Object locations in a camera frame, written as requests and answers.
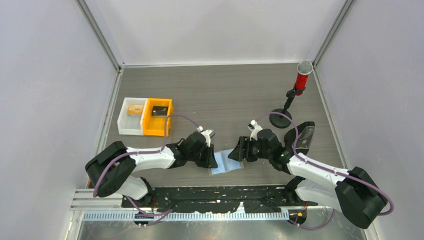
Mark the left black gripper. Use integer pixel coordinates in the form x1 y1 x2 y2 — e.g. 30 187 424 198
187 143 218 168

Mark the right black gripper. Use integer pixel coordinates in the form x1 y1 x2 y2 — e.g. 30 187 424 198
228 136 272 163

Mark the blue grey card holder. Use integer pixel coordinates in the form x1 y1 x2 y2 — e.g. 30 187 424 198
209 149 244 176

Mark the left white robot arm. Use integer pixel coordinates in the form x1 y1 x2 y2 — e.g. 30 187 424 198
85 129 218 207

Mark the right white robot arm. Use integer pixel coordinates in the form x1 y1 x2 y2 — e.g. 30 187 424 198
228 128 389 229

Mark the black card in orange bin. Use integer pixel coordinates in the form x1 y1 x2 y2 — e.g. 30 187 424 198
151 106 169 118

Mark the tan card in white bin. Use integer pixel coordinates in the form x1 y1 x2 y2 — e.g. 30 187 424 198
127 104 144 116

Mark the red microphone on black stand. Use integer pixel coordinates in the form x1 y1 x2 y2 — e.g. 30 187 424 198
269 60 313 129

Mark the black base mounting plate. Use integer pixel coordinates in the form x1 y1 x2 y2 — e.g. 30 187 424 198
135 185 317 214

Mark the black stand with clear plate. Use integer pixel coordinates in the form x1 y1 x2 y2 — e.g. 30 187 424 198
284 121 316 155

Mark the orange plastic bin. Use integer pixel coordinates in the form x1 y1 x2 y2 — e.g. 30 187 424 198
142 98 174 137

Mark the white plastic bin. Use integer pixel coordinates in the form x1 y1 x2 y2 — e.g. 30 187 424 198
117 97 148 136

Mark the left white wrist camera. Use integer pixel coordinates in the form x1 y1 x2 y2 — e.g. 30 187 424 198
196 125 215 147

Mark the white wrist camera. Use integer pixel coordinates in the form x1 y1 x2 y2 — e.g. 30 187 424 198
196 125 215 147
248 119 263 140

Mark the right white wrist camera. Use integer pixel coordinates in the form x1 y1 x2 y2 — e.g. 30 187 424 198
248 119 263 140

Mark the slotted metal rail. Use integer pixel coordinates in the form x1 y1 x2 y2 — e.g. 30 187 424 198
82 209 290 222

